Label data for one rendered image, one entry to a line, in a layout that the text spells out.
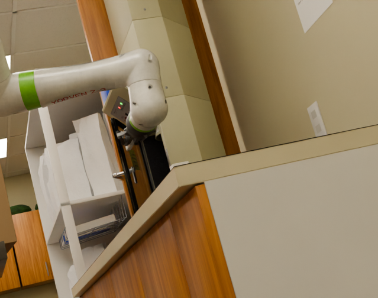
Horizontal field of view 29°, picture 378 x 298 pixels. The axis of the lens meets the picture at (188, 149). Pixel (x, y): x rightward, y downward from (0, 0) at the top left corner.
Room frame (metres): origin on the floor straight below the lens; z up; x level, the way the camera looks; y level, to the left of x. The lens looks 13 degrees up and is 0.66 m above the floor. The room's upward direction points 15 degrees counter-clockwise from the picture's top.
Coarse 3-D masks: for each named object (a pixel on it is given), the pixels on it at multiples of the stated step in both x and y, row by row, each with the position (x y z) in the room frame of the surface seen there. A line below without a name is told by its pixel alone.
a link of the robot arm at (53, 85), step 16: (80, 64) 2.05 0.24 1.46; (96, 64) 2.04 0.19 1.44; (112, 64) 2.03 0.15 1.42; (128, 64) 2.03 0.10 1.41; (144, 64) 2.03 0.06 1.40; (48, 80) 2.03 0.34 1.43; (64, 80) 2.03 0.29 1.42; (80, 80) 2.04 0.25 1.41; (96, 80) 2.04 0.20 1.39; (112, 80) 2.05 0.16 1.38; (128, 80) 2.05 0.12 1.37; (160, 80) 2.06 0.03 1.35; (48, 96) 2.05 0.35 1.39; (64, 96) 2.06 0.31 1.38
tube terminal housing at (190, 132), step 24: (144, 24) 2.43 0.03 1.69; (168, 24) 2.48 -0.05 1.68; (144, 48) 2.42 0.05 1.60; (168, 48) 2.45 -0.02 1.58; (192, 48) 2.61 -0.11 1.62; (168, 72) 2.44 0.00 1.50; (192, 72) 2.55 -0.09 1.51; (168, 96) 2.44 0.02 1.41; (192, 96) 2.51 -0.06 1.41; (168, 120) 2.43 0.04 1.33; (192, 120) 2.46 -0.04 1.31; (168, 144) 2.42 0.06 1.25; (192, 144) 2.45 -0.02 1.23; (216, 144) 2.58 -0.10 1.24
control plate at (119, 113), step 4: (120, 100) 2.51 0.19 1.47; (124, 100) 2.49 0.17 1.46; (116, 104) 2.56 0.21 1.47; (120, 104) 2.54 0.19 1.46; (124, 104) 2.52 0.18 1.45; (128, 104) 2.50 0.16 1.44; (116, 108) 2.59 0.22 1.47; (124, 108) 2.55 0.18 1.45; (128, 108) 2.54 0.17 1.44; (112, 112) 2.64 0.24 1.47; (116, 112) 2.62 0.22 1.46; (120, 112) 2.61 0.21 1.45; (124, 112) 2.59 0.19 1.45; (116, 116) 2.66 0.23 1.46; (120, 116) 2.64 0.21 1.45; (124, 116) 2.62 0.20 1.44
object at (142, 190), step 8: (112, 120) 2.41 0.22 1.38; (112, 128) 2.41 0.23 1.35; (120, 128) 2.48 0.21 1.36; (120, 152) 2.41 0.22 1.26; (128, 152) 2.51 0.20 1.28; (136, 152) 2.62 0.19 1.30; (128, 160) 2.48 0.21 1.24; (136, 160) 2.59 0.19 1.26; (128, 168) 2.46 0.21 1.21; (136, 168) 2.56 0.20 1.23; (144, 168) 2.68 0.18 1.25; (136, 176) 2.53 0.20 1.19; (144, 176) 2.65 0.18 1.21; (128, 184) 2.41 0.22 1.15; (136, 184) 2.50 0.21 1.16; (144, 184) 2.62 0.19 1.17; (128, 192) 2.41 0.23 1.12; (136, 192) 2.48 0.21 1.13; (144, 192) 2.59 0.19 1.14; (144, 200) 2.56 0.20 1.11
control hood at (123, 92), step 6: (114, 90) 2.46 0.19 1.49; (120, 90) 2.43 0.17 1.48; (126, 90) 2.41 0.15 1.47; (108, 96) 2.53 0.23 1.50; (114, 96) 2.50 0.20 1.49; (120, 96) 2.48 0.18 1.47; (126, 96) 2.46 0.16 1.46; (108, 102) 2.58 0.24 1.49; (114, 102) 2.55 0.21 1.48; (108, 108) 2.63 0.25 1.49; (108, 114) 2.68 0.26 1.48; (120, 120) 2.68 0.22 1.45
